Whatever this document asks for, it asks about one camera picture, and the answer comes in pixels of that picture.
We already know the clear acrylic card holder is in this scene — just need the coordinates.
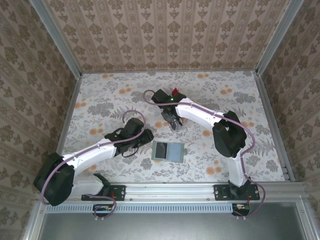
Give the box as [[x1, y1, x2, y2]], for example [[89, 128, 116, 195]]
[[160, 109, 189, 133]]

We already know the black card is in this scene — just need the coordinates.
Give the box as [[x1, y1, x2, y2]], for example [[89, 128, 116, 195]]
[[154, 142, 169, 160]]

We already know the light blue card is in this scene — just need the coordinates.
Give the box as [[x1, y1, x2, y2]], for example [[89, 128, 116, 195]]
[[167, 143, 183, 160]]

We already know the floral patterned table cover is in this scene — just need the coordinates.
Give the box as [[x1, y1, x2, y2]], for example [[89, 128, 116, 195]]
[[53, 71, 289, 183]]

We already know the aluminium front beam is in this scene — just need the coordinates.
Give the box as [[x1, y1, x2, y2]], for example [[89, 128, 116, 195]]
[[36, 181, 306, 201]]

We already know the grey metal panel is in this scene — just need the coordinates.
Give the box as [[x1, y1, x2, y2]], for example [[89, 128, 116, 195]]
[[23, 199, 316, 240]]

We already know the thin black cable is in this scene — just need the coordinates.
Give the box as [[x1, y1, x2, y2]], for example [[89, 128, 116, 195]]
[[121, 146, 138, 159]]

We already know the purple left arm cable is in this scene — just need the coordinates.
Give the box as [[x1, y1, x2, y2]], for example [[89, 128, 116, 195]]
[[39, 109, 148, 222]]

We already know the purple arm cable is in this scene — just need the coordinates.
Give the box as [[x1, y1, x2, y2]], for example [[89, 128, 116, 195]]
[[142, 89, 267, 221], [39, 109, 148, 222]]

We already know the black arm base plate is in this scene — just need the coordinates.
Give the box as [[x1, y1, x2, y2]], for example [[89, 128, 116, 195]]
[[80, 184, 126, 201], [213, 184, 261, 201]]

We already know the slotted light blue cable duct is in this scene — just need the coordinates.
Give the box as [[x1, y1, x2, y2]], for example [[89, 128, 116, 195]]
[[45, 203, 276, 214]]

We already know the aluminium side rail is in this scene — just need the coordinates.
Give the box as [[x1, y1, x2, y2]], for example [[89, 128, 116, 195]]
[[254, 71, 295, 181], [47, 74, 83, 161]]

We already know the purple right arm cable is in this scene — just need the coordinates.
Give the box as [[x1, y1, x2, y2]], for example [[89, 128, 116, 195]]
[[142, 89, 267, 221]]

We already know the aluminium frame post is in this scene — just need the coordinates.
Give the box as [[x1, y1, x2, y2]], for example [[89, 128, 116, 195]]
[[255, 0, 305, 75], [31, 0, 83, 77]]

